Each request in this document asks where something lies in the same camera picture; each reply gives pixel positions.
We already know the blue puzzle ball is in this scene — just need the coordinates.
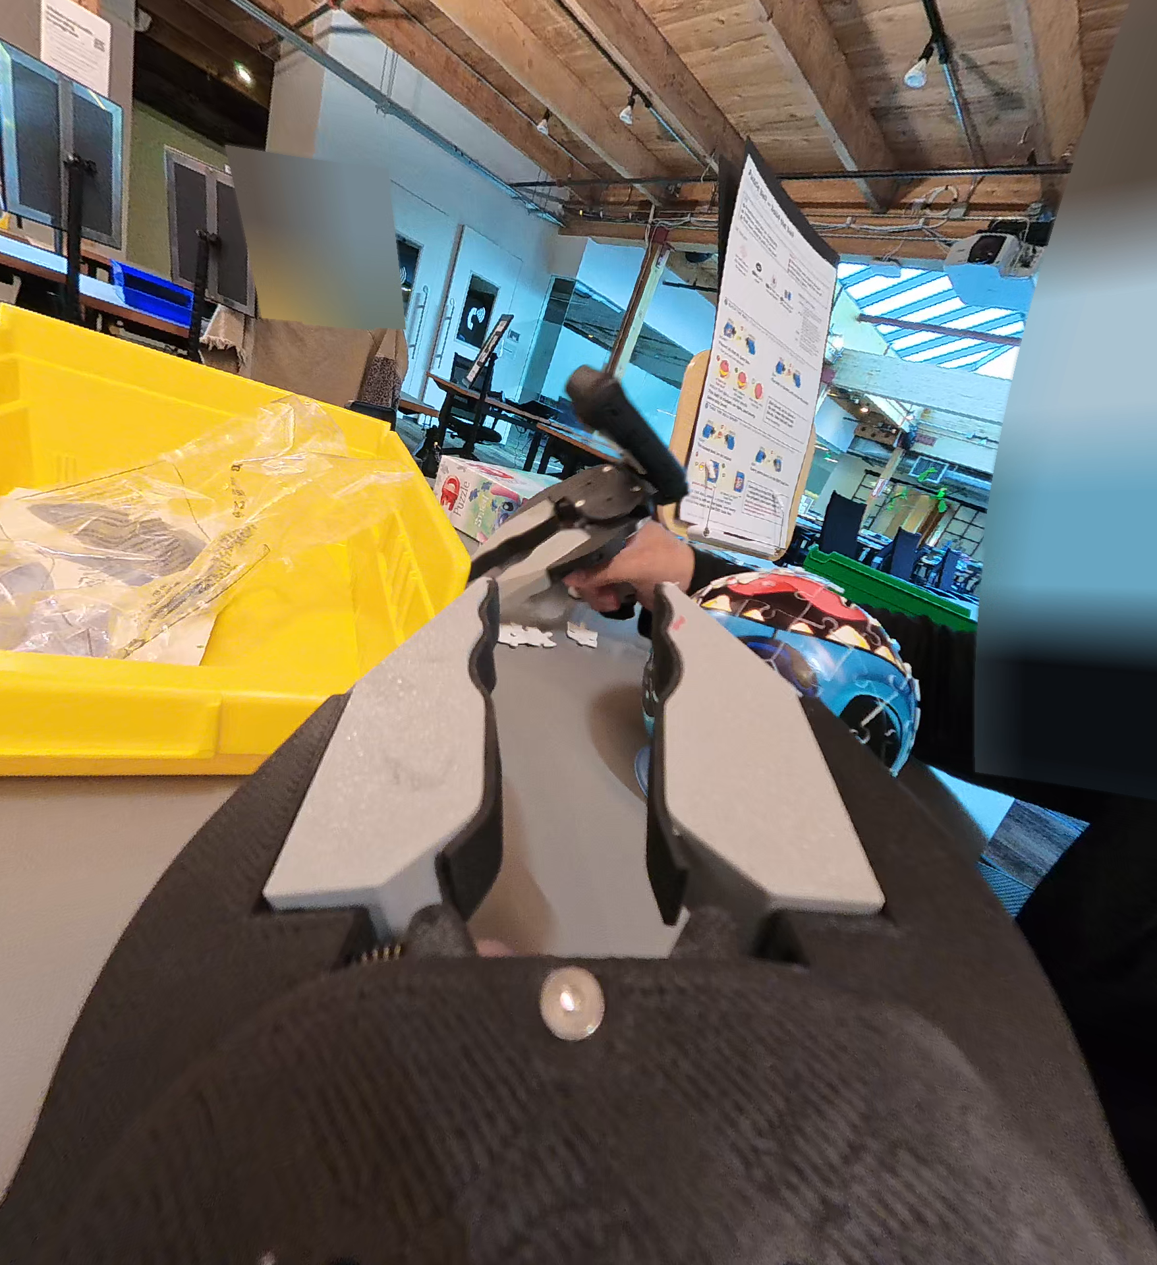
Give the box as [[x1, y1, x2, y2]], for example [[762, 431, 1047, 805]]
[[639, 567, 920, 777]]

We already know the white wall notice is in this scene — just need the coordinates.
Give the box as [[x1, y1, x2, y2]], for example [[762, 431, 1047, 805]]
[[39, 0, 113, 70]]

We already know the blue plastic bin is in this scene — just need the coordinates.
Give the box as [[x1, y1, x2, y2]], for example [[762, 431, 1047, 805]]
[[107, 258, 193, 327]]

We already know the computer monitor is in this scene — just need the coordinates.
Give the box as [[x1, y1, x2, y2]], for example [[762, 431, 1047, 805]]
[[165, 148, 254, 316], [0, 33, 124, 251]]

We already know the tablet on stand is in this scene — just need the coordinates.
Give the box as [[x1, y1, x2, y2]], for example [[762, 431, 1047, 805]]
[[474, 314, 517, 388]]

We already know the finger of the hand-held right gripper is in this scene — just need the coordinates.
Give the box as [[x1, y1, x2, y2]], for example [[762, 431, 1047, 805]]
[[496, 520, 630, 608], [466, 494, 582, 582]]

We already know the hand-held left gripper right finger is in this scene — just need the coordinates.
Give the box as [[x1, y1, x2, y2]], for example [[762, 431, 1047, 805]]
[[643, 580, 887, 935]]

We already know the white ceiling projector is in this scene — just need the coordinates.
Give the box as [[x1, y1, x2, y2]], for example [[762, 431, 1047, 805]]
[[944, 228, 1043, 284]]

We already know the yellow plastic bin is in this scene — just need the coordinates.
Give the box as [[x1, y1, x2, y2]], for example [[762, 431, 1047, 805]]
[[0, 301, 470, 734], [0, 692, 342, 779]]

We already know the cartoon print puzzle box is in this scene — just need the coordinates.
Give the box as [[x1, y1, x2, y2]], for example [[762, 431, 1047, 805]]
[[433, 452, 550, 543]]

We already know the person's right forearm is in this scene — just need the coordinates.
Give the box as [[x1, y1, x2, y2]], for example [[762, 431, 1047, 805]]
[[682, 541, 807, 597]]

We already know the long grey work table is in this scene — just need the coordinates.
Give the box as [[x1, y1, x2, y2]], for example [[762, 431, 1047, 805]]
[[0, 232, 193, 347]]

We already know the printed instruction sheet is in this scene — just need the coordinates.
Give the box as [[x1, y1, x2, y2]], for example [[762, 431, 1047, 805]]
[[677, 143, 838, 554]]

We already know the clear plastic bag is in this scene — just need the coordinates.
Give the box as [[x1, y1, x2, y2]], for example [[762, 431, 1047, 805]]
[[0, 392, 422, 666]]

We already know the person's right hand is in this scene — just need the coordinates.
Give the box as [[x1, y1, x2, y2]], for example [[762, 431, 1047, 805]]
[[569, 524, 701, 613]]

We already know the beige burlap cloth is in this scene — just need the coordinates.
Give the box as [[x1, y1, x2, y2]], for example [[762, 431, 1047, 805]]
[[200, 314, 409, 409]]

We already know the dark wooden table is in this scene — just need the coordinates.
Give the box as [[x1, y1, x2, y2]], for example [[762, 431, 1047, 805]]
[[427, 374, 628, 478]]

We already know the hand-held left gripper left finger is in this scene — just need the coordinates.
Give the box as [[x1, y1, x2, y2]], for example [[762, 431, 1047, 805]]
[[262, 576, 505, 937]]

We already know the green plastic bin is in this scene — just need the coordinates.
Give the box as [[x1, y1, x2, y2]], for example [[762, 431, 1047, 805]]
[[803, 548, 980, 634]]

